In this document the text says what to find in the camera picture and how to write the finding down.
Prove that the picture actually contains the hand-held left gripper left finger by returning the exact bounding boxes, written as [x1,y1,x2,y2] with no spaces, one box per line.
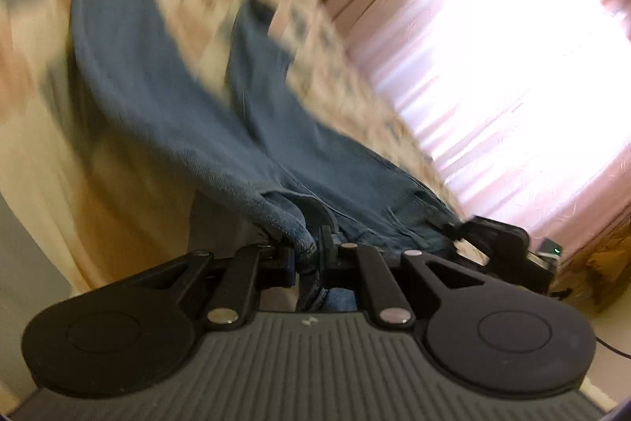
[160,243,298,332]

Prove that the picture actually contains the black cable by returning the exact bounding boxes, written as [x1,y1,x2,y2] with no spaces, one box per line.
[594,335,631,359]

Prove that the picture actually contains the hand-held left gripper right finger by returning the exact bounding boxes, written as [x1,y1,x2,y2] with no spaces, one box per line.
[319,226,447,329]

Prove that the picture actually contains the pink window curtain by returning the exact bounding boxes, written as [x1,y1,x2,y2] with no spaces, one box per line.
[323,0,631,266]

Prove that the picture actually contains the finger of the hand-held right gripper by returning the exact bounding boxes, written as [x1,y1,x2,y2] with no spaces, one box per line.
[425,211,470,238]

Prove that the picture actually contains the patterned cream bed sheet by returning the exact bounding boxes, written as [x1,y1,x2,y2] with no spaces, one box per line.
[0,0,467,296]

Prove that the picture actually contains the blue denim jeans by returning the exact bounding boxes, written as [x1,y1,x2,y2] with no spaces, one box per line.
[69,0,461,313]

